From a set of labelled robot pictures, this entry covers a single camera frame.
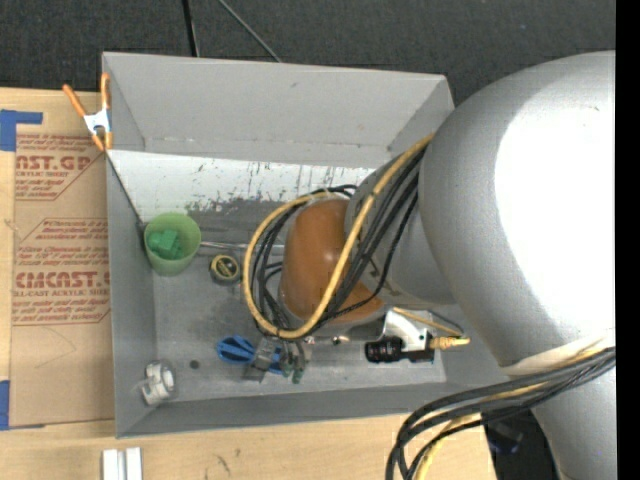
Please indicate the grey metal bin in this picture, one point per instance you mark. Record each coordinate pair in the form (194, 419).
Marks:
(200, 318)

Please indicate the white plastic roll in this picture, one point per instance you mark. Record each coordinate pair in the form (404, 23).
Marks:
(159, 382)

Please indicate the green plastic cup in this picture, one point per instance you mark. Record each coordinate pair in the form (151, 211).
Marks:
(187, 248)

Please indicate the green toy block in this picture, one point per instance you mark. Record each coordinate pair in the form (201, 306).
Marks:
(165, 244)

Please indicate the brown cardboard board red print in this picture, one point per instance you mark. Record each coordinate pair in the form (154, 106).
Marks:
(55, 358)

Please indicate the black cylinder on white bracket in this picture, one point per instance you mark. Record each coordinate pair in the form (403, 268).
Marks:
(384, 350)

